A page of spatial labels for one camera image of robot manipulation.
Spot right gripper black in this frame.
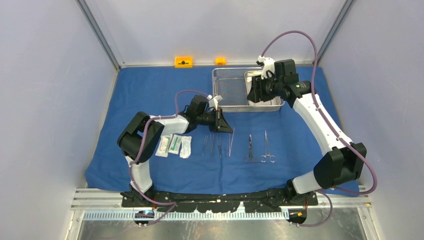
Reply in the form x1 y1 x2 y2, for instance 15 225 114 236
247 72 284 104

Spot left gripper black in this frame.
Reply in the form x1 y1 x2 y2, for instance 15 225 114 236
196 107 233 134

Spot wire mesh instrument basket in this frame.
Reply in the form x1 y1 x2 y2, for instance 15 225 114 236
212 67 281 113

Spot steel surgical scissors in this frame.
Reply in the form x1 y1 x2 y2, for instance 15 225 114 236
244 134 257 163

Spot clear plastic packet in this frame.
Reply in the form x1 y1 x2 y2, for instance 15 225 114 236
179 136 192 159

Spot blue surgical drape cloth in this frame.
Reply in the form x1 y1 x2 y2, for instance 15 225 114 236
85 66 322 194

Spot steel surgical forceps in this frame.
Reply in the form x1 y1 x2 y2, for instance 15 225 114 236
260 130 276 163

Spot green white small packet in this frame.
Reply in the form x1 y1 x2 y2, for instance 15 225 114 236
168 134 182 155

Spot white sterile pouch packet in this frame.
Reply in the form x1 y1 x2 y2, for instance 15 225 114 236
155 134 173 158

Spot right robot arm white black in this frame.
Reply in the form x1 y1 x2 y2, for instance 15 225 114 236
247 56 367 205

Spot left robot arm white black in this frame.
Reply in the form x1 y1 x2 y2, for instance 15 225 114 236
117 95 234 207

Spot small orange plastic block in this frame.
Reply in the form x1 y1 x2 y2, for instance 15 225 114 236
214 57 227 66

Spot large orange plastic block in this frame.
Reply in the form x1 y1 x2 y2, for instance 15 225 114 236
174 56 194 68

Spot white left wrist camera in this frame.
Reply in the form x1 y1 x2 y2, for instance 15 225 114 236
206 95 223 110

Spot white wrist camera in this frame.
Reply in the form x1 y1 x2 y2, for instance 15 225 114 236
206 95 223 110
256 55 275 80

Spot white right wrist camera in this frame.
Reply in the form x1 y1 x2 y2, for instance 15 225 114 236
256 55 275 80

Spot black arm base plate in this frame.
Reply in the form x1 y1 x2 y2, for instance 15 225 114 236
120 186 318 213

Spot aluminium front frame rail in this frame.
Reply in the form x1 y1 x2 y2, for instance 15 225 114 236
71 188 372 222

